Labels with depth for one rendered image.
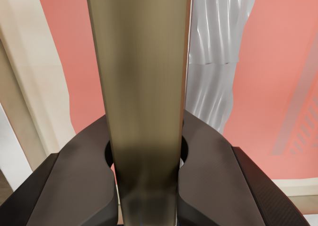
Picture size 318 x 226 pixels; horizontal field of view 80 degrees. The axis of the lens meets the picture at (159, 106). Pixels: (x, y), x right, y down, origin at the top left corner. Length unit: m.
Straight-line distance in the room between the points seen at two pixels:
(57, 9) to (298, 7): 0.24
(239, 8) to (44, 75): 0.22
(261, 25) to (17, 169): 0.33
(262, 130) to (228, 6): 0.18
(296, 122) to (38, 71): 0.34
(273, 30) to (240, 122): 0.12
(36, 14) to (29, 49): 0.04
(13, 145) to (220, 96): 0.25
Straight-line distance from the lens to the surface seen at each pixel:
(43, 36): 0.24
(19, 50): 0.26
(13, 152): 0.29
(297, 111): 0.32
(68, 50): 0.24
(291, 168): 0.40
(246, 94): 0.27
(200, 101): 0.24
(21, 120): 0.28
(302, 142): 0.36
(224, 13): 0.22
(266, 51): 0.26
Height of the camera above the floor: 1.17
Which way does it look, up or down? 61 degrees down
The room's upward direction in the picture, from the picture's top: 174 degrees clockwise
